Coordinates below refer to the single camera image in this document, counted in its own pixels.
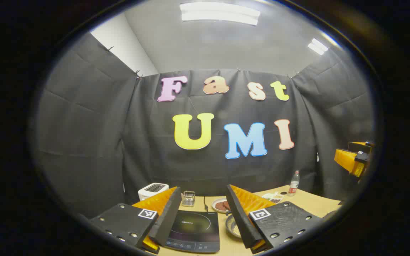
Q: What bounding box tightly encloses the white round plate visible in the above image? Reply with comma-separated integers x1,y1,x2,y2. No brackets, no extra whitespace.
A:
211,198,231,214

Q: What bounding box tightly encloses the white divided bean dish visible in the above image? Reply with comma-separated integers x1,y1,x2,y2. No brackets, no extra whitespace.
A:
262,193,284,204

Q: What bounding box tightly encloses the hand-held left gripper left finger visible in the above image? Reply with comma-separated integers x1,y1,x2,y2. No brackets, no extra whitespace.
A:
89,187,182,255

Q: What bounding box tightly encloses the stainless steel pot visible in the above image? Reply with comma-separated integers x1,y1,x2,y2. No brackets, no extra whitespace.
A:
225,210,243,238

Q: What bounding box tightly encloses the small ceiling light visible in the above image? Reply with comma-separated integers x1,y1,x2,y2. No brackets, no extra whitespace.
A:
307,38,329,55

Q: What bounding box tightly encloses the white toaster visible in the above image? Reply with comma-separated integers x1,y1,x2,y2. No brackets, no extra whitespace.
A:
138,183,170,201

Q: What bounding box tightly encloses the long ceiling light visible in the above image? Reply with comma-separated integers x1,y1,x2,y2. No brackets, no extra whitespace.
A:
179,2,261,26

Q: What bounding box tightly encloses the clear plastic water bottle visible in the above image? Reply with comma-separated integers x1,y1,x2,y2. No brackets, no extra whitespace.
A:
288,170,300,197

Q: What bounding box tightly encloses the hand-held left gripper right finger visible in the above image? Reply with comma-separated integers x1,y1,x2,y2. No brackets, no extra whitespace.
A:
226,184,325,255

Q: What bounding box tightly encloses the black backdrop cloth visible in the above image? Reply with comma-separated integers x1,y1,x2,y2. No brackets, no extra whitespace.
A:
31,32,376,219

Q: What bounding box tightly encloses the black induction cooktop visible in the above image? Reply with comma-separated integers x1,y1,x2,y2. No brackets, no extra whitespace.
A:
164,210,220,254

